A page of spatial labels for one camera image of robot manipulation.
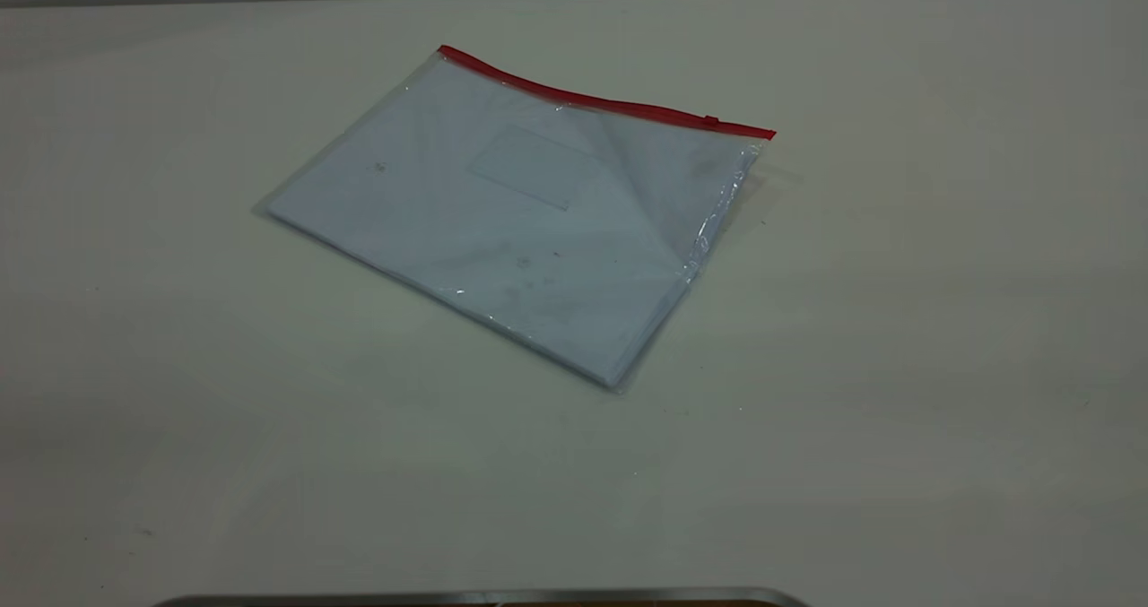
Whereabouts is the clear zip bag red zipper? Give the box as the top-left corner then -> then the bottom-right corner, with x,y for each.
256,44 -> 778,395

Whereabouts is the silver metal frame bar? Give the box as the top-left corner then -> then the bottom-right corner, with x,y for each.
151,587 -> 810,607

